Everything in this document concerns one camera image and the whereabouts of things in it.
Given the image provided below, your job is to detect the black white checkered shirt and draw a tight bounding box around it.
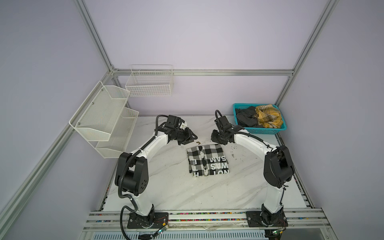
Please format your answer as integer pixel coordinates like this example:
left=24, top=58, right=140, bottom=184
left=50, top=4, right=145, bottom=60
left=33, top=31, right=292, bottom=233
left=187, top=144, right=230, bottom=177

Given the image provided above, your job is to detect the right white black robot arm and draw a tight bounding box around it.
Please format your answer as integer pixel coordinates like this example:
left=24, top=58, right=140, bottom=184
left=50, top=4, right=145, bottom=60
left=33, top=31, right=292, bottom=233
left=211, top=116, right=295, bottom=227

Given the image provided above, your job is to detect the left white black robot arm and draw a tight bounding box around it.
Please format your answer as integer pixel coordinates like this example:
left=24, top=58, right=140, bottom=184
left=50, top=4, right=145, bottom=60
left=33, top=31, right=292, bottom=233
left=115, top=115, right=198, bottom=217

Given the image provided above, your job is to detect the dark grey shirt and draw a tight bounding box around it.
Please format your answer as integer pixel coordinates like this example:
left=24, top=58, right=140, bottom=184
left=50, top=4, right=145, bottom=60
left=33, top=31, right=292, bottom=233
left=235, top=106, right=260, bottom=128

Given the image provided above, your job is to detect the teal plastic basket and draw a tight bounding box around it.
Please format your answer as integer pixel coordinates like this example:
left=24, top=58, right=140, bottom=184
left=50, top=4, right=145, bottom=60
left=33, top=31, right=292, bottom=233
left=233, top=103, right=287, bottom=135

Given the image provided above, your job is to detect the yellow plaid shirt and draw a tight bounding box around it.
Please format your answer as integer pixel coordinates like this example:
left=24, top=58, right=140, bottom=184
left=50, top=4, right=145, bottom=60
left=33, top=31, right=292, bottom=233
left=255, top=104, right=283, bottom=129

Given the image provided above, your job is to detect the white mesh lower shelf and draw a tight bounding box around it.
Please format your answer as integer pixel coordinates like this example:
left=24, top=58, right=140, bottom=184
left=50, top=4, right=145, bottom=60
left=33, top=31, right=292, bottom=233
left=96, top=108, right=139, bottom=159

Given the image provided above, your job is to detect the white mesh shelf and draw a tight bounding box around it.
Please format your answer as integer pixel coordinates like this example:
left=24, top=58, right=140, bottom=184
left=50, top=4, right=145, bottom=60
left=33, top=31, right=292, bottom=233
left=96, top=108, right=139, bottom=159
left=69, top=82, right=130, bottom=142

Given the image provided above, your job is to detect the white mesh upper shelf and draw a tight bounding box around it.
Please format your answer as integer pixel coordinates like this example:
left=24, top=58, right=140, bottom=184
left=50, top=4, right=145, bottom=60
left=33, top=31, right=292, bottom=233
left=69, top=82, right=130, bottom=142

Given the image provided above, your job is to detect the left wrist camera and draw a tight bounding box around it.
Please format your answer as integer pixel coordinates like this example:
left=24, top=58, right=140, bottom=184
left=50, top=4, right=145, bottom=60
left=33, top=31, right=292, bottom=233
left=178, top=119, right=188, bottom=130

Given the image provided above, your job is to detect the left black corrugated cable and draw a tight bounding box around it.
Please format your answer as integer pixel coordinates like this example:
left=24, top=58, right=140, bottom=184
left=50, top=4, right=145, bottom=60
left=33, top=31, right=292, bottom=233
left=116, top=114, right=169, bottom=240

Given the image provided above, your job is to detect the white wire basket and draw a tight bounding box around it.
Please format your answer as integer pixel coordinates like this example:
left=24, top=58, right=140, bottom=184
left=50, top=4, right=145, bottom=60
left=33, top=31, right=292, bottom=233
left=125, top=65, right=174, bottom=97

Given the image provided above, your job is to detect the aluminium frame back bar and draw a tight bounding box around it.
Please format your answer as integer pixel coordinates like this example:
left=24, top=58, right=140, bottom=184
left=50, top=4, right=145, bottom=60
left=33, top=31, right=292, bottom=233
left=114, top=69, right=295, bottom=77

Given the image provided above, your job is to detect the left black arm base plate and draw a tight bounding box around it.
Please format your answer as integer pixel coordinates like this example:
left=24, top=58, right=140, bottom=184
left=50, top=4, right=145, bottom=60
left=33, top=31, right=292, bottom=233
left=126, top=212, right=169, bottom=229

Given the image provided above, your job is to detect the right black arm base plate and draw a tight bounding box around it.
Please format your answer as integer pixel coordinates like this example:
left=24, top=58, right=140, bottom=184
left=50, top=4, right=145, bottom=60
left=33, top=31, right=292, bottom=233
left=246, top=210, right=288, bottom=228

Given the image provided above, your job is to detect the white slotted cable duct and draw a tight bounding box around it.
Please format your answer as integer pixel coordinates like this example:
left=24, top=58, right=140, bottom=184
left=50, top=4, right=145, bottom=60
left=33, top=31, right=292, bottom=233
left=91, top=230, right=268, bottom=240

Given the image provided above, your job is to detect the aluminium mounting rail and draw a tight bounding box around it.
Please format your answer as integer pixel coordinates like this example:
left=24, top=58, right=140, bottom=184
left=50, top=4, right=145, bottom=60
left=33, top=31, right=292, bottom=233
left=83, top=208, right=331, bottom=232

